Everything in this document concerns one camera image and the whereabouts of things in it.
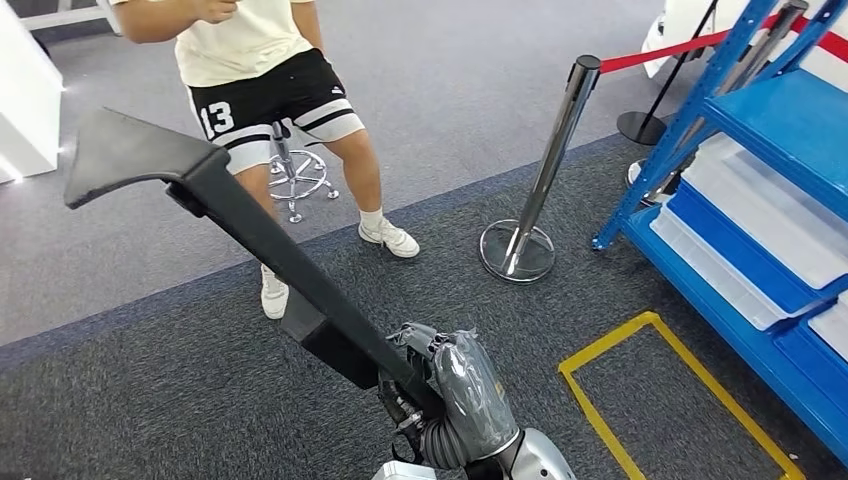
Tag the black plastic frame part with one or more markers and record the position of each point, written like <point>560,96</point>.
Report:
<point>265,245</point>

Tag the blue metal shelf rack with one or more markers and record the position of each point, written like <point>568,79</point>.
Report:
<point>782,119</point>

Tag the chrome stool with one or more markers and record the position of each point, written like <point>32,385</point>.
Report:
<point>298,179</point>

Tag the person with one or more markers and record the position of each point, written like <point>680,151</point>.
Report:
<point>265,99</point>

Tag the white plastic bin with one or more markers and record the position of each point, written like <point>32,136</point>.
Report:
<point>715,272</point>
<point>831,328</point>
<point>762,199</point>

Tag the red barrier belt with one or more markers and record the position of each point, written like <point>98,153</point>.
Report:
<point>828,43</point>
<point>662,50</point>

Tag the white car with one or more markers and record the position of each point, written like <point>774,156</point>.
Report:
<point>689,16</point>

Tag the white cabinet with light strip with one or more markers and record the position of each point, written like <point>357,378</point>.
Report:
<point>26,99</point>

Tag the chrome stanchion post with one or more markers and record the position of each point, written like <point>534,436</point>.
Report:
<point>550,166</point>
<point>762,53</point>

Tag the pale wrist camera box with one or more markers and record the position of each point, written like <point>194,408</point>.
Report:
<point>404,472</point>

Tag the black stanchion post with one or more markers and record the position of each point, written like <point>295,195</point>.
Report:
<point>641,127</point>

